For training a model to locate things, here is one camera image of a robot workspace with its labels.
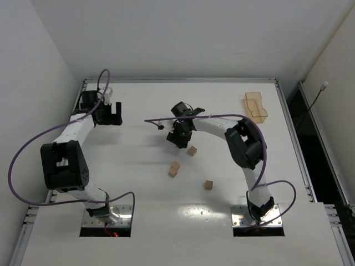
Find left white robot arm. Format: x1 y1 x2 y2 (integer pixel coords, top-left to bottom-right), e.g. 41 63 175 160
40 88 122 226

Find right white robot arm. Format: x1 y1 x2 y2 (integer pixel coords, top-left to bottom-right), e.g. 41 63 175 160
166 101 274 221

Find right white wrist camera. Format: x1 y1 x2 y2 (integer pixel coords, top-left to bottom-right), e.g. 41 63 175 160
157 120 174 132

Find translucent orange plastic holder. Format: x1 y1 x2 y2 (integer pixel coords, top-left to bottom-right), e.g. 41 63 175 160
243 92 268 124

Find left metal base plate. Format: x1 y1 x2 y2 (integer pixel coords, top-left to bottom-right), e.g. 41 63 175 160
82 204 133 228

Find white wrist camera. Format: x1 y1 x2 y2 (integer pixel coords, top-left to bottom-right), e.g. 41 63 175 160
97 87 113 105
157 120 174 132

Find lone wooden cube block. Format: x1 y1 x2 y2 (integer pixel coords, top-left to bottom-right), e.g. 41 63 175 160
205 180 214 191

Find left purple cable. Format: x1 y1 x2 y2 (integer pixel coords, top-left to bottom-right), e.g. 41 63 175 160
7 69 136 222

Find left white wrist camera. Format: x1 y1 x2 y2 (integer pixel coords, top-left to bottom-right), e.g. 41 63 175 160
97 87 113 105

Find metal base plate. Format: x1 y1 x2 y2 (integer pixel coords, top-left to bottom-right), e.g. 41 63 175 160
82 204 133 228
230 204 283 228

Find wooden cube number five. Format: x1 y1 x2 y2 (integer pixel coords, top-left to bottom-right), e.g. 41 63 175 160
187 146 197 156

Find black cable with white plug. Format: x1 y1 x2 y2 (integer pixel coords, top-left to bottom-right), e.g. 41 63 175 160
293 81 329 131

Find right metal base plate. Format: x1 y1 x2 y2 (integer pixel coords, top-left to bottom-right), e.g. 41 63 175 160
230 204 283 228

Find red wires under base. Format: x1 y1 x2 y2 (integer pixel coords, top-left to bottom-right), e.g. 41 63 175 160
104 224 120 238

